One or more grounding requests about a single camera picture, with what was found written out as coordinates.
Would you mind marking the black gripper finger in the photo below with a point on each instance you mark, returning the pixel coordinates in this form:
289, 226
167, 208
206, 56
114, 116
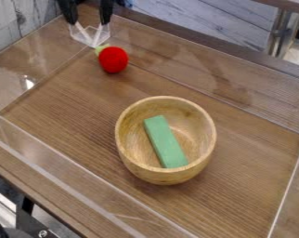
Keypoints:
69, 10
105, 10

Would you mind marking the red plush strawberry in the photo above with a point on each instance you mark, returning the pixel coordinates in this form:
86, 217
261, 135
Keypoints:
113, 58

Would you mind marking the wooden bowl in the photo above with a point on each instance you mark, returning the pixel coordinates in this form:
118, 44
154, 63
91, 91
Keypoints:
191, 127

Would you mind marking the green rectangular block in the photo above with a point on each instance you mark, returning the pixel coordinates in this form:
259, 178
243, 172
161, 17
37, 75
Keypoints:
163, 143

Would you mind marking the black table leg clamp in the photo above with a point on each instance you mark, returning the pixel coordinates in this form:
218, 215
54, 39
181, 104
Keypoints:
27, 224

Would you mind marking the metal stool frame background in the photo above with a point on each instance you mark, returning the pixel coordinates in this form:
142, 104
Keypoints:
284, 30

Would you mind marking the clear acrylic tray wall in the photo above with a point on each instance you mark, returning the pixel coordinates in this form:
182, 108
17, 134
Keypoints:
38, 164

